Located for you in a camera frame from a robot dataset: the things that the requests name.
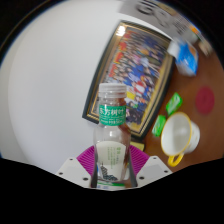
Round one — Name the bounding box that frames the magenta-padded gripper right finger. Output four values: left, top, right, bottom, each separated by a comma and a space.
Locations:
128, 144, 173, 188

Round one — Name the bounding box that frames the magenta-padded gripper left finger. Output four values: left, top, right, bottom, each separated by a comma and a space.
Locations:
55, 144, 98, 188

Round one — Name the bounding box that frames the clear green-labelled drink bottle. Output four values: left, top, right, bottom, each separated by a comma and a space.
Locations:
93, 83, 132, 183

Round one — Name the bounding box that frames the cream mug with yellow rim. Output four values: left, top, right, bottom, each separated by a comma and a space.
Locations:
160, 111, 201, 168

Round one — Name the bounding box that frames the flat round red coaster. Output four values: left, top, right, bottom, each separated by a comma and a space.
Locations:
194, 85, 216, 116

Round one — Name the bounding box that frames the framed group picture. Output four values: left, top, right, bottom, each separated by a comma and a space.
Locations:
82, 20, 176, 143

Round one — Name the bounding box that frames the blue tissue pack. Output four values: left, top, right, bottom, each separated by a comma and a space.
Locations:
167, 39, 200, 78

